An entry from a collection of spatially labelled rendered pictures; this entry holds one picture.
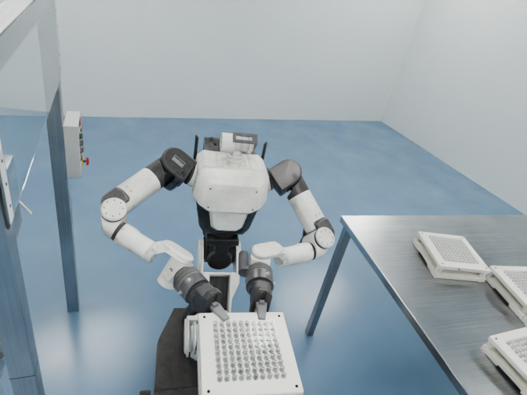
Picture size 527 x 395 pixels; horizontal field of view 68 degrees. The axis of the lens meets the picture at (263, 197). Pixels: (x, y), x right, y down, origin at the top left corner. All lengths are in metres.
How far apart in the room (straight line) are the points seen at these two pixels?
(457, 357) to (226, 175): 1.03
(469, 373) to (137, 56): 4.24
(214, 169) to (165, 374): 1.10
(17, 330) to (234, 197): 0.74
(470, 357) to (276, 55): 4.36
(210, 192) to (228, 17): 3.74
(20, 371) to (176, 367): 0.96
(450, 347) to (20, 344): 1.35
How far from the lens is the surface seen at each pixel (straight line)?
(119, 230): 1.28
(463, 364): 1.61
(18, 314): 1.14
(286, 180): 1.45
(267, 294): 1.17
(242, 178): 1.38
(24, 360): 1.27
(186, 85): 5.01
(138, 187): 1.34
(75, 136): 1.91
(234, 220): 1.47
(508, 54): 5.52
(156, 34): 4.78
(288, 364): 1.08
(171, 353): 2.16
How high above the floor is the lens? 1.93
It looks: 31 degrees down
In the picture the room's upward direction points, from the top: 13 degrees clockwise
